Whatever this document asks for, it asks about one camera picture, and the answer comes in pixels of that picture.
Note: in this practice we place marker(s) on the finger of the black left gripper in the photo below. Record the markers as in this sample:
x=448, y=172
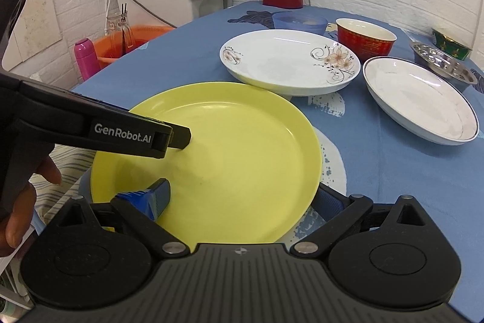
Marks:
x=54, y=115

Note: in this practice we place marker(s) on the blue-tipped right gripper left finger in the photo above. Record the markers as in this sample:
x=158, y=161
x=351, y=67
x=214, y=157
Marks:
x=141, y=210

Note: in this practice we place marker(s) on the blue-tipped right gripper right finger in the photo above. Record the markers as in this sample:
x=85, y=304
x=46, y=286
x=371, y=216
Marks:
x=343, y=217

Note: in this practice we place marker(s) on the yellow plate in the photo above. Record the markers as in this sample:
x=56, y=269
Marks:
x=250, y=171

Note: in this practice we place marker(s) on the white plate dark rim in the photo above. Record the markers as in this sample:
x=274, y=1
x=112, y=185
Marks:
x=420, y=101

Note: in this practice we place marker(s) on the white floral plate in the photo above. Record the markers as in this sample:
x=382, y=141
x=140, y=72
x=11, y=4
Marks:
x=290, y=62

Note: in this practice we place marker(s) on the red bowl white inside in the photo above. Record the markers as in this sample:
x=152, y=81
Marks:
x=366, y=40

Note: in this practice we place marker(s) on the stainless steel bowl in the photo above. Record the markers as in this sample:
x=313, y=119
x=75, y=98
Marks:
x=447, y=67

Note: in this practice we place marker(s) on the translucent blue plastic bowl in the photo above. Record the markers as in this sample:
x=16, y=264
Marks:
x=300, y=21

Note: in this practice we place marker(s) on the person's left hand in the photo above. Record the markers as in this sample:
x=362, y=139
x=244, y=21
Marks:
x=16, y=225

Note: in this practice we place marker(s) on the pink bottle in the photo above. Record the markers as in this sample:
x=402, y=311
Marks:
x=86, y=58

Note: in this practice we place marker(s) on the glass bottle with sticks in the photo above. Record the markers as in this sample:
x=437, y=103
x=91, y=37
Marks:
x=121, y=36

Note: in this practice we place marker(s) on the orange plastic basin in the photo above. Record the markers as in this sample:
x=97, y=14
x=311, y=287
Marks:
x=109, y=49

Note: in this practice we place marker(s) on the green gold patterned bowl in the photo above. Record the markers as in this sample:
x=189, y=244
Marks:
x=450, y=46

